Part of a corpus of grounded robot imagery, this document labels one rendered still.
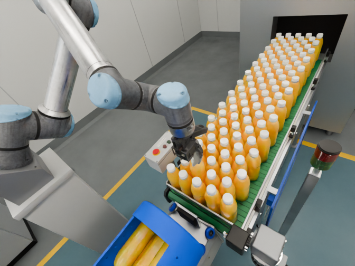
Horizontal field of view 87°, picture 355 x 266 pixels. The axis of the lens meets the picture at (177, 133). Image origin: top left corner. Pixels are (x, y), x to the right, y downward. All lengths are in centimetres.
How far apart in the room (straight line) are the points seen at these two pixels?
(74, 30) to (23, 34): 246
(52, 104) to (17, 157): 29
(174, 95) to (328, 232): 176
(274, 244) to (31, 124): 122
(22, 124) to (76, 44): 57
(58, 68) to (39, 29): 215
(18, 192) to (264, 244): 116
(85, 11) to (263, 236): 124
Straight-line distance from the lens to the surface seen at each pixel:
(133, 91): 55
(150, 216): 66
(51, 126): 116
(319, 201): 213
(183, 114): 56
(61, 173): 122
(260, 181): 106
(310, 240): 198
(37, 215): 130
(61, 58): 106
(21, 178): 118
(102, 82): 52
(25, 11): 318
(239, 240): 84
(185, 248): 66
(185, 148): 68
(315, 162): 82
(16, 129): 112
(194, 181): 83
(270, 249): 99
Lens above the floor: 182
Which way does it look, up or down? 44 degrees down
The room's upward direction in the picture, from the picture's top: 18 degrees counter-clockwise
